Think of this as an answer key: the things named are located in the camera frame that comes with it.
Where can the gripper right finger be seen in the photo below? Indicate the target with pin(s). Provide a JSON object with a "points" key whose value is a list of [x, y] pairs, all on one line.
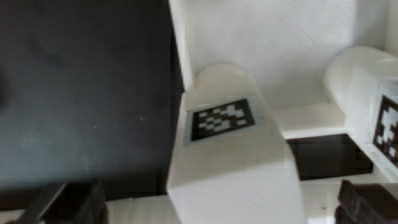
{"points": [[368, 203]]}

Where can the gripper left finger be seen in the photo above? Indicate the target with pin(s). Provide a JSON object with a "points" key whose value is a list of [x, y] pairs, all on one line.
{"points": [[69, 204]]}

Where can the white chair leg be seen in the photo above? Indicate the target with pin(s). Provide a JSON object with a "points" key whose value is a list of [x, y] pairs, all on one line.
{"points": [[233, 180], [361, 88]]}

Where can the white chair seat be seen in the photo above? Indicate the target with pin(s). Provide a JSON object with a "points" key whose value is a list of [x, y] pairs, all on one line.
{"points": [[279, 37]]}

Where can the white U-shaped obstacle fence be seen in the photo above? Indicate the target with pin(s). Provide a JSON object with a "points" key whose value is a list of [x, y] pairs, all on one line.
{"points": [[149, 210]]}

